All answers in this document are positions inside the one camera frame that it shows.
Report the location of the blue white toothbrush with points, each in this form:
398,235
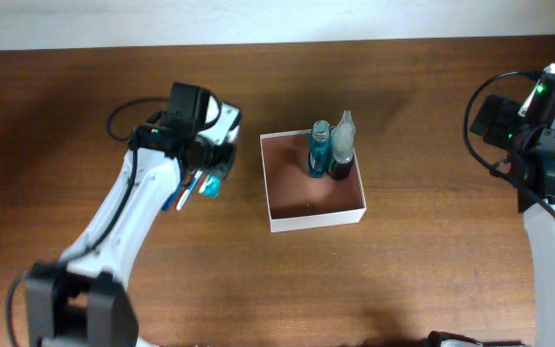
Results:
189,189

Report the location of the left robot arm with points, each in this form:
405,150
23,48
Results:
81,298

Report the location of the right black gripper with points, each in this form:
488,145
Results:
503,111

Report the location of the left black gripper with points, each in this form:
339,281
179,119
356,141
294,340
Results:
224,154

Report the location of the teal toothpaste tube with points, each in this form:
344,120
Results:
211,185

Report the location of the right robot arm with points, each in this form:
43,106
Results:
533,175

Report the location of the blue mouthwash bottle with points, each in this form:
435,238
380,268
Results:
318,148

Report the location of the blue disposable razor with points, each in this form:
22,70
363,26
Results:
170,200

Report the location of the white open cardboard box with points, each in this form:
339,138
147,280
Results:
295,200

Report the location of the purple hand soap pump bottle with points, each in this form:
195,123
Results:
342,147

